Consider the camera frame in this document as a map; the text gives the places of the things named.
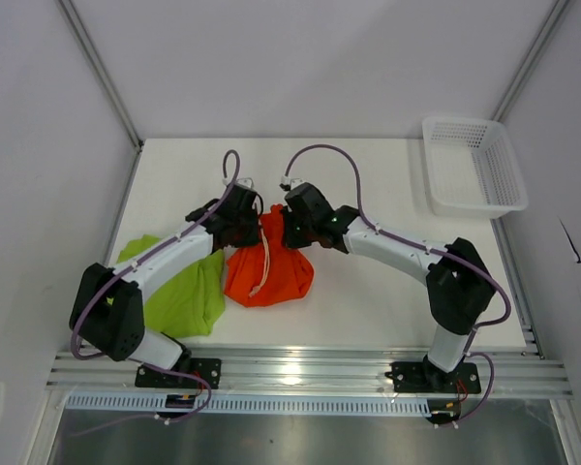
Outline orange shorts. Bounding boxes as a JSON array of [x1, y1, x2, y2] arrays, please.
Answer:
[[224, 204, 315, 308]]

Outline lime green shorts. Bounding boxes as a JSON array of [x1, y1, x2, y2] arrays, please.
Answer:
[[143, 251, 226, 339]]

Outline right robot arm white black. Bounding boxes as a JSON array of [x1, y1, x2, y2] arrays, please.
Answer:
[[282, 181, 495, 391]]

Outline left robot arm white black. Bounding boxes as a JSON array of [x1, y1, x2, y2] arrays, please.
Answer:
[[69, 183, 260, 388]]

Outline white plastic perforated basket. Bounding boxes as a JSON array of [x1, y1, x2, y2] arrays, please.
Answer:
[[422, 116, 529, 220]]

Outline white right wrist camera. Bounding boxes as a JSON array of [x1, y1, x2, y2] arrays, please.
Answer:
[[280, 175, 304, 192]]

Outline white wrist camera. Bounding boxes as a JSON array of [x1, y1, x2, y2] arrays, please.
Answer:
[[280, 175, 304, 192], [235, 177, 255, 190]]

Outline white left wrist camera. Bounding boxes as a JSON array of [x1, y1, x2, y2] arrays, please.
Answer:
[[235, 177, 255, 190]]

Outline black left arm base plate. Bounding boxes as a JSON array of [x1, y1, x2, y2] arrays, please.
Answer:
[[135, 357, 223, 389]]

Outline white slotted cable duct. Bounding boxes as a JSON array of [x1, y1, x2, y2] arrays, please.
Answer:
[[65, 391, 430, 418]]

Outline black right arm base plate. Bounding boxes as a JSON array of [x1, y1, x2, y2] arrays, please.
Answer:
[[384, 359, 481, 394]]

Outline left corner aluminium post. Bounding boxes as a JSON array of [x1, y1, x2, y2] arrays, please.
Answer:
[[55, 0, 142, 151]]

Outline corner aluminium post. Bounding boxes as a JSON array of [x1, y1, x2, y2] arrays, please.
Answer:
[[55, 0, 142, 151], [490, 0, 575, 123]]

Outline right corner aluminium post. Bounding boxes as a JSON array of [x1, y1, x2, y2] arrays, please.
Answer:
[[490, 0, 575, 123]]

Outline aluminium frame rail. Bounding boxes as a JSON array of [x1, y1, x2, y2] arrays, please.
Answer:
[[46, 345, 573, 399]]

